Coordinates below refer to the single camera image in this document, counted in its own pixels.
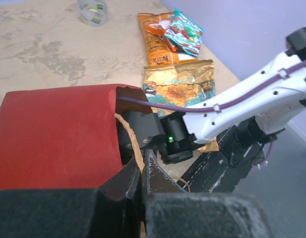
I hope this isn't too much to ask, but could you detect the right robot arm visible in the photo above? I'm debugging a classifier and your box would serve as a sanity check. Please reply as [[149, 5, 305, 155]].
[[118, 27, 306, 164]]

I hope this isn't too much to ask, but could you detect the clear tape roll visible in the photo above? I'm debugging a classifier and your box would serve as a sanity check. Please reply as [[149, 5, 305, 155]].
[[77, 0, 108, 27]]

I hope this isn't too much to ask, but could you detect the orange kettle chips bag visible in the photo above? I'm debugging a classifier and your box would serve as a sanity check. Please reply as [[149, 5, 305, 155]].
[[137, 11, 197, 66]]

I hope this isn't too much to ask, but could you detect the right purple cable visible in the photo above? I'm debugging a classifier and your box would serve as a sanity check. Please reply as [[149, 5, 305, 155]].
[[117, 58, 306, 114]]

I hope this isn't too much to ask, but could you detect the teal snack pack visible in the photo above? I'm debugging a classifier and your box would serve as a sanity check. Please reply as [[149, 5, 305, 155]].
[[164, 8, 204, 58]]

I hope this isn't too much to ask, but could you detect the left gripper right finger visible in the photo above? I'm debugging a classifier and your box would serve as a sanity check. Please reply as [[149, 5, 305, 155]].
[[144, 149, 273, 238]]

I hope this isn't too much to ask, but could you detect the red paper bag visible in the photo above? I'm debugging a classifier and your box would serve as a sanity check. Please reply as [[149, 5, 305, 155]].
[[0, 84, 167, 192]]

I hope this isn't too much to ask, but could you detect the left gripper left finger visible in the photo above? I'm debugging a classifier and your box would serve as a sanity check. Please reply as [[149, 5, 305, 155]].
[[0, 152, 143, 238]]

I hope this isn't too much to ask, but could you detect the gold teal chips bag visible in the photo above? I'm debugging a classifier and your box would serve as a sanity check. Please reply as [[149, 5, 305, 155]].
[[142, 59, 220, 153]]

